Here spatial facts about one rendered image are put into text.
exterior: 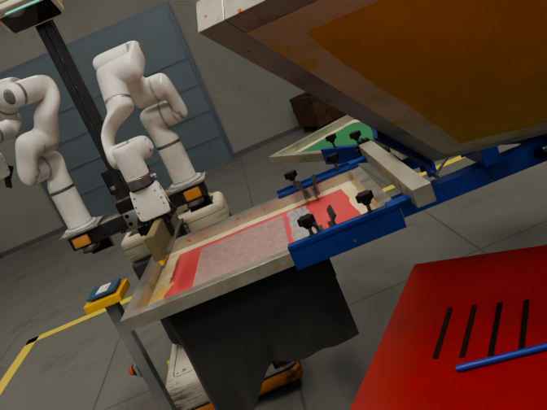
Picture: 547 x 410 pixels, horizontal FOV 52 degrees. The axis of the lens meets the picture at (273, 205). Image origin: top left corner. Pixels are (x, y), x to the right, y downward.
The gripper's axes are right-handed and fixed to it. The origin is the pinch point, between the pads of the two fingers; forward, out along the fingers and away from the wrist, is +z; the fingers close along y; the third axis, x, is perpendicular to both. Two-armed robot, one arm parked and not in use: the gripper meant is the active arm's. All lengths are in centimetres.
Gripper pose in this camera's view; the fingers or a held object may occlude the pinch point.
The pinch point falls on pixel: (164, 230)
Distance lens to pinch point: 174.5
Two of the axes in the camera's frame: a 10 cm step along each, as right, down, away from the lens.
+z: 3.8, 8.9, 2.7
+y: -9.2, 3.8, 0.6
